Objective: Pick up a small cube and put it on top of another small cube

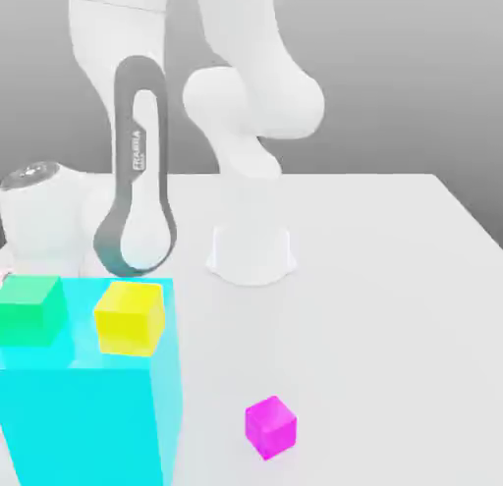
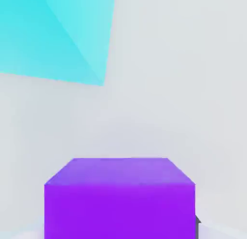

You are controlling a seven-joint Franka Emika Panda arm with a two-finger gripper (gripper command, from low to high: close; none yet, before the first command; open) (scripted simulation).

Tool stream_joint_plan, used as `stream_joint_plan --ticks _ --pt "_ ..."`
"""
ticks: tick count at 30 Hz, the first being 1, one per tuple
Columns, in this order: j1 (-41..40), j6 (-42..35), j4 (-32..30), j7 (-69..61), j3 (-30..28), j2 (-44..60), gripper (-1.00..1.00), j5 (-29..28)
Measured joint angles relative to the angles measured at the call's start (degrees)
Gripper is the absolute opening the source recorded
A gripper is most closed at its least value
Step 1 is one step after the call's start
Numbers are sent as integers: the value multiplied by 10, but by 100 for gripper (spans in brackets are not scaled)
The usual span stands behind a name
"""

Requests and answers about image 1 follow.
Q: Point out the small yellow cube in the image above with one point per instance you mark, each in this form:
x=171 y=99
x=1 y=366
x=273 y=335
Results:
x=125 y=321

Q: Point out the small green cube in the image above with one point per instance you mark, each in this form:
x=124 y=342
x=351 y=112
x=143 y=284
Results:
x=27 y=313

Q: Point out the small magenta cube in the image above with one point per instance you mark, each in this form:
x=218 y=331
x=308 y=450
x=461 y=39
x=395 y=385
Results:
x=270 y=429

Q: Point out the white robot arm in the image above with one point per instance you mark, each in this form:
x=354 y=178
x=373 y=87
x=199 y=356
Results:
x=243 y=101

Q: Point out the large cyan box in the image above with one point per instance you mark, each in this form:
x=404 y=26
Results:
x=78 y=415

